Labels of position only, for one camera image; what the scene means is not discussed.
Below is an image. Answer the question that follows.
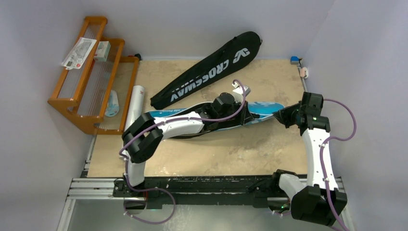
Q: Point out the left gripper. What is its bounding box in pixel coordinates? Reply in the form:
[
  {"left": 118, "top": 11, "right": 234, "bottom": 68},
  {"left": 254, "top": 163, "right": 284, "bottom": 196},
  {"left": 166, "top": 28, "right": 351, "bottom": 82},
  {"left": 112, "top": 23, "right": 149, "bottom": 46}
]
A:
[{"left": 217, "top": 98, "right": 253, "bottom": 125}]

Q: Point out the blue racket bag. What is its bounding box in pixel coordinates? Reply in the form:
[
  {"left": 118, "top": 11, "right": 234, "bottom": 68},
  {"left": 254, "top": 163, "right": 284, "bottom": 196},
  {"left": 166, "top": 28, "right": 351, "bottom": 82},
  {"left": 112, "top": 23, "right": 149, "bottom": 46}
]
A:
[{"left": 148, "top": 102, "right": 284, "bottom": 139}]

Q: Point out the black Crossway racket bag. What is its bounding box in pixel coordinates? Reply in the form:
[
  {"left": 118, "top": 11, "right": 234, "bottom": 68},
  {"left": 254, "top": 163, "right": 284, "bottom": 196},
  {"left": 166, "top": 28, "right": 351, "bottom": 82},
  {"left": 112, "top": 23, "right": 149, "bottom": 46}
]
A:
[{"left": 150, "top": 31, "right": 262, "bottom": 110}]

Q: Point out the white shuttlecock tube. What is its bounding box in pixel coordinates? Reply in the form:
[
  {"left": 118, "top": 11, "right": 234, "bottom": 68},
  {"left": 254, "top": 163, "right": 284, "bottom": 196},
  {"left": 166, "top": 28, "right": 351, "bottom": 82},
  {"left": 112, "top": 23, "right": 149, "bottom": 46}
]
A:
[{"left": 124, "top": 85, "right": 145, "bottom": 130}]

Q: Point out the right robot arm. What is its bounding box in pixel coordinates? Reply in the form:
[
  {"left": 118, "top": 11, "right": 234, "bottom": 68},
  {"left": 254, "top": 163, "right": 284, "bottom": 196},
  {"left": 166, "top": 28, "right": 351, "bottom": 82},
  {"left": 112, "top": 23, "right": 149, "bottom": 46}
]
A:
[{"left": 270, "top": 92, "right": 347, "bottom": 226}]

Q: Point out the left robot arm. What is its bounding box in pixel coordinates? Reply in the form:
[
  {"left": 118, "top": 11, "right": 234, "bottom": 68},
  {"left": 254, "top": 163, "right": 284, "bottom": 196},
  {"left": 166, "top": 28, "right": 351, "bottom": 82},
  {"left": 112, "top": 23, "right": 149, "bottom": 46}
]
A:
[{"left": 119, "top": 93, "right": 254, "bottom": 197}]

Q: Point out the blue white wipes pack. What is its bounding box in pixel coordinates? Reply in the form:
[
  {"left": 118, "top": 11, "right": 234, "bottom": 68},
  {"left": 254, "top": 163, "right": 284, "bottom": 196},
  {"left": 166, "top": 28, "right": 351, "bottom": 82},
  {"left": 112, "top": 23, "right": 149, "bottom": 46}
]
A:
[{"left": 104, "top": 90, "right": 120, "bottom": 117}]

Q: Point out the blue clip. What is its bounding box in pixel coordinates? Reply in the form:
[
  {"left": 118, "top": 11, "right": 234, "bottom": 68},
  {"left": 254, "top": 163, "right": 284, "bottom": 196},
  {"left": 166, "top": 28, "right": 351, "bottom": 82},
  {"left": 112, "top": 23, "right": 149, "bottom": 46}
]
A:
[{"left": 290, "top": 56, "right": 300, "bottom": 65}]

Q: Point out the wooden shelf rack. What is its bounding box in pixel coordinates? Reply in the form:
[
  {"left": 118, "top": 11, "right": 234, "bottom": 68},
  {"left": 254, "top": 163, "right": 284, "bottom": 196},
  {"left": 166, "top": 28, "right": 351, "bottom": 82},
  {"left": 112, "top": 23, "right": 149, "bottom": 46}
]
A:
[{"left": 48, "top": 16, "right": 141, "bottom": 135}]

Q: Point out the small white green box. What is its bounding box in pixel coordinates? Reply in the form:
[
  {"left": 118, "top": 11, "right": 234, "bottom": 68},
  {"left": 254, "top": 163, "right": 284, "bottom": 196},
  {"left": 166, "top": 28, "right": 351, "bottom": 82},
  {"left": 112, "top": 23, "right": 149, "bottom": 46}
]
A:
[{"left": 94, "top": 41, "right": 111, "bottom": 62}]

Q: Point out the white plastic package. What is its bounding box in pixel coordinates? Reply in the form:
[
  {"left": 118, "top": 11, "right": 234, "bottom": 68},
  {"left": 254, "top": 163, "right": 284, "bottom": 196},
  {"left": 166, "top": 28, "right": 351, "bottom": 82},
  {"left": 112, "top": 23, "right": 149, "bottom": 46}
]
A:
[{"left": 61, "top": 37, "right": 97, "bottom": 70}]

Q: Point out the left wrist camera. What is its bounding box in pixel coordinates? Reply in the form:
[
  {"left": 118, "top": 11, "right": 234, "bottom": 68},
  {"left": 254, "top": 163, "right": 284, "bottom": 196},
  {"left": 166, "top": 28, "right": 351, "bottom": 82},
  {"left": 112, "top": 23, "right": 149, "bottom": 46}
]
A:
[{"left": 231, "top": 82, "right": 251, "bottom": 102}]

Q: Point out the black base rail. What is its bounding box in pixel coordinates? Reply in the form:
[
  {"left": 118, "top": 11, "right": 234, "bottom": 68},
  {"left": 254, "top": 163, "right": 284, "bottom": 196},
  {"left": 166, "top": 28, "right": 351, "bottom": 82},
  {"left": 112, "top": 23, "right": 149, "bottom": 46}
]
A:
[{"left": 113, "top": 172, "right": 289, "bottom": 210}]

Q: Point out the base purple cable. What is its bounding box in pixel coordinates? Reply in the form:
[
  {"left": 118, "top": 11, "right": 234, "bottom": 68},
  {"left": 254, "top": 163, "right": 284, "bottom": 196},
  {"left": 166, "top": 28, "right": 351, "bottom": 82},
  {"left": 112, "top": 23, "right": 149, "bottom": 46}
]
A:
[{"left": 122, "top": 186, "right": 177, "bottom": 224}]

